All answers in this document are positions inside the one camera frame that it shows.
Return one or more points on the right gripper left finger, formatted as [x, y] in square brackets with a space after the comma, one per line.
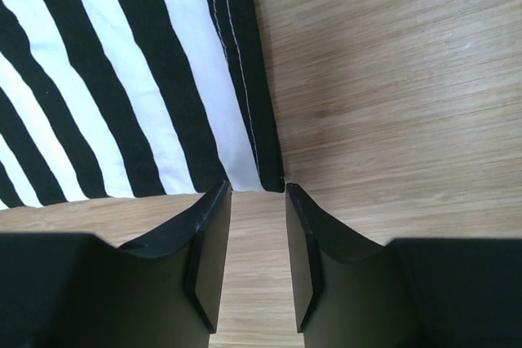
[161, 289]

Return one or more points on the black white striped tank top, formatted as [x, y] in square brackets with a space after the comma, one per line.
[133, 98]

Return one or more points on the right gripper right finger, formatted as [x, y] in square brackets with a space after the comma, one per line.
[350, 291]

